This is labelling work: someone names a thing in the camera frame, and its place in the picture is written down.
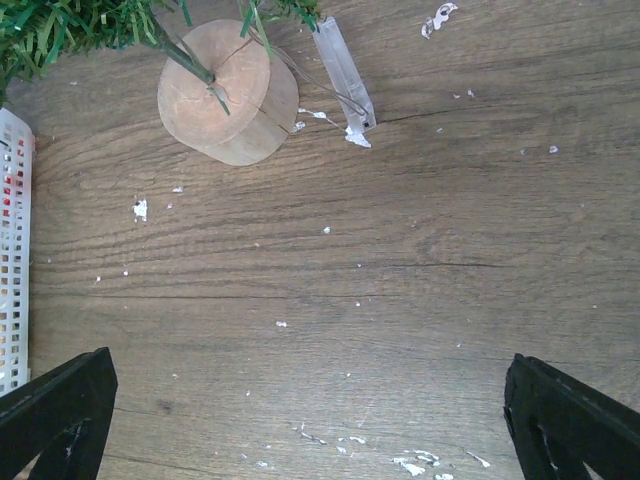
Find white perforated plastic basket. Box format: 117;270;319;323
0;108;35;396

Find clear plastic battery box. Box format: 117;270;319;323
313;16;377;134

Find white ball string lights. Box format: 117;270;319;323
247;24;371;119

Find small green christmas tree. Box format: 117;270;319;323
0;0;324;167

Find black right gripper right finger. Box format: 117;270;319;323
504;353;639;479

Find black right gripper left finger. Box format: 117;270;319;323
1;347;118;479

